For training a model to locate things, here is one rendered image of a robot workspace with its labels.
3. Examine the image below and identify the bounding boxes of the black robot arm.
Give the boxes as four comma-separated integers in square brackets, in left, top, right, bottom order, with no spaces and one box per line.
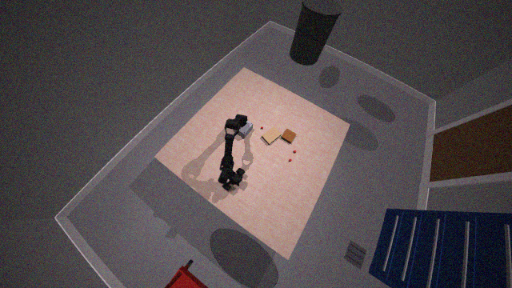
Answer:
[218,114,247,185]

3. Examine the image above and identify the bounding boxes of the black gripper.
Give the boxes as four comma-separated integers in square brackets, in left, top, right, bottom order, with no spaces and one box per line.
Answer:
[222,168,245,190]

